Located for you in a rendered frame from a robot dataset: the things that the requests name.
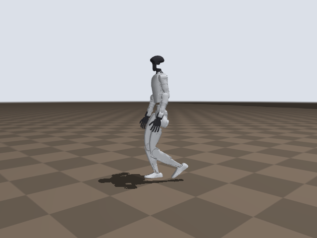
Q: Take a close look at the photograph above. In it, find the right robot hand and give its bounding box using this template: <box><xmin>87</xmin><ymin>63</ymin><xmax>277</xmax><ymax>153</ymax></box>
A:
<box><xmin>140</xmin><ymin>112</ymin><xmax>150</xmax><ymax>129</ymax></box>

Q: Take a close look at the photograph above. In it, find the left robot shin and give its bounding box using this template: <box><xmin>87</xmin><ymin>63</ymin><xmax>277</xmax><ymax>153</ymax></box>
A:
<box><xmin>152</xmin><ymin>149</ymin><xmax>181</xmax><ymax>168</ymax></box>

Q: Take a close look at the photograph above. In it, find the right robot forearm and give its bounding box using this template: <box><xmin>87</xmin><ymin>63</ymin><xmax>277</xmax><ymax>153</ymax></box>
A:
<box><xmin>147</xmin><ymin>99</ymin><xmax>156</xmax><ymax>117</ymax></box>

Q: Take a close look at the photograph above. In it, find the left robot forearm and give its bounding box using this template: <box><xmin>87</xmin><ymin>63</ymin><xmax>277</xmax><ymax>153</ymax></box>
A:
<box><xmin>158</xmin><ymin>93</ymin><xmax>168</xmax><ymax>118</ymax></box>

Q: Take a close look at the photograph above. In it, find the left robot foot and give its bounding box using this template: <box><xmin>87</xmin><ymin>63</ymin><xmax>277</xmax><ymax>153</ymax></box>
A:
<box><xmin>171</xmin><ymin>163</ymin><xmax>188</xmax><ymax>178</ymax></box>

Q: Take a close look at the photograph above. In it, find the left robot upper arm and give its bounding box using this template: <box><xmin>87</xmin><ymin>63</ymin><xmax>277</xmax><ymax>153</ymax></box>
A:
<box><xmin>158</xmin><ymin>74</ymin><xmax>169</xmax><ymax>98</ymax></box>

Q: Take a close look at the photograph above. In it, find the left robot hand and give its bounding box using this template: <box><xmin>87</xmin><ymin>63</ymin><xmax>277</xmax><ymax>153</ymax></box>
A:
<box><xmin>149</xmin><ymin>112</ymin><xmax>163</xmax><ymax>132</ymax></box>

